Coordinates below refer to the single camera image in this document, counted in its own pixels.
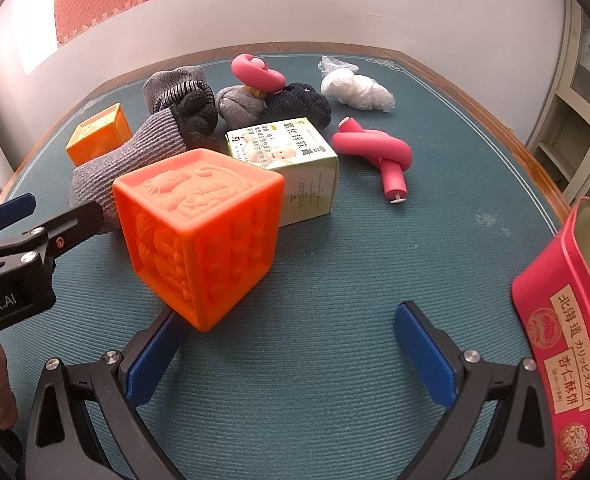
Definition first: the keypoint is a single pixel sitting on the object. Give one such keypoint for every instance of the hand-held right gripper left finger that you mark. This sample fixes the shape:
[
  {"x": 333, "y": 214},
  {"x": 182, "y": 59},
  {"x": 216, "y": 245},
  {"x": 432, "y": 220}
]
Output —
[{"x": 147, "y": 360}]

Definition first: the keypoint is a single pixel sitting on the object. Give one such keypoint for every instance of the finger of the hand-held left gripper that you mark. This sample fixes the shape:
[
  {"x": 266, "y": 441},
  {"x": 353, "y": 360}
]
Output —
[
  {"x": 10, "y": 212},
  {"x": 75, "y": 227}
]

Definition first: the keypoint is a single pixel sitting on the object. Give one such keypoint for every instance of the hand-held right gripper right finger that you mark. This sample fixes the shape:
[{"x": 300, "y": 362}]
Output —
[{"x": 425, "y": 355}]

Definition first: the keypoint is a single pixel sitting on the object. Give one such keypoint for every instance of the red box container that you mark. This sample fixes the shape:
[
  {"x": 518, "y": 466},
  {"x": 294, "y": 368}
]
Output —
[{"x": 550, "y": 310}]

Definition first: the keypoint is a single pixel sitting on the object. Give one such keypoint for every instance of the large orange embossed cube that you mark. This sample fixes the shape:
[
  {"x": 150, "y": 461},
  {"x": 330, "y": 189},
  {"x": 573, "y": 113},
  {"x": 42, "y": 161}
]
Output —
[{"x": 210, "y": 240}]

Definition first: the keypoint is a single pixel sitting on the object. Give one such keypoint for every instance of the grey sock black ribbed cuff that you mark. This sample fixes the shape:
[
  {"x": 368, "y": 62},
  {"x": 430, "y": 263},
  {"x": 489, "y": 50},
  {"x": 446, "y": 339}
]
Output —
[{"x": 170, "y": 82}]

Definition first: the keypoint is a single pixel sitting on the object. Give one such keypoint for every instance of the pink knotted foam tube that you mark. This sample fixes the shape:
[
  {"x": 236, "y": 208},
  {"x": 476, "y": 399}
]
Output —
[
  {"x": 255, "y": 77},
  {"x": 375, "y": 147}
]

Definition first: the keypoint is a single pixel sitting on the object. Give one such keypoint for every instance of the navy sock ball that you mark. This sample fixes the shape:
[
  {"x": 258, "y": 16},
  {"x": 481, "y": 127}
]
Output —
[{"x": 300, "y": 102}]

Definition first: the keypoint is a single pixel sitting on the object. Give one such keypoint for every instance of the long grey ribbed sock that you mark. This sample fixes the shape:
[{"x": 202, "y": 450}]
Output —
[{"x": 140, "y": 160}]

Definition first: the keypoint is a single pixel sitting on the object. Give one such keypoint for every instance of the small orange embossed cube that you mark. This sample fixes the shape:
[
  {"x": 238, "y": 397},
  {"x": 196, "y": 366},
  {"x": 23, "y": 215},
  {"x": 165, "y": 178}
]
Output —
[{"x": 100, "y": 132}]

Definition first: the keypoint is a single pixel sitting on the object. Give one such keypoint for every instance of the green and white carton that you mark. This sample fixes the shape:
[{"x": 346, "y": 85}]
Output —
[{"x": 305, "y": 185}]

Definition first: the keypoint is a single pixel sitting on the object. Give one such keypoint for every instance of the white plush toy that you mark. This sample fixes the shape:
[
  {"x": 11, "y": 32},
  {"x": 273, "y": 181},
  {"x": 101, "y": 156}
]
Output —
[{"x": 355, "y": 90}]

